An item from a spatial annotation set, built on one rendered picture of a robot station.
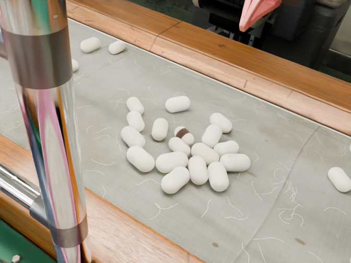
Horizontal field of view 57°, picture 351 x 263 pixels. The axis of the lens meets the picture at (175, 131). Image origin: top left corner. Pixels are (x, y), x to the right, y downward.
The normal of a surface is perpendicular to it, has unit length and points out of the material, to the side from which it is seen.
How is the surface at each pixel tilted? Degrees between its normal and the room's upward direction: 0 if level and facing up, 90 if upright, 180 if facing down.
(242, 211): 0
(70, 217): 90
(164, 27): 0
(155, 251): 0
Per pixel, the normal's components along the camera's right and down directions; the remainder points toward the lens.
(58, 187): 0.24, 0.67
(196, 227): 0.12, -0.74
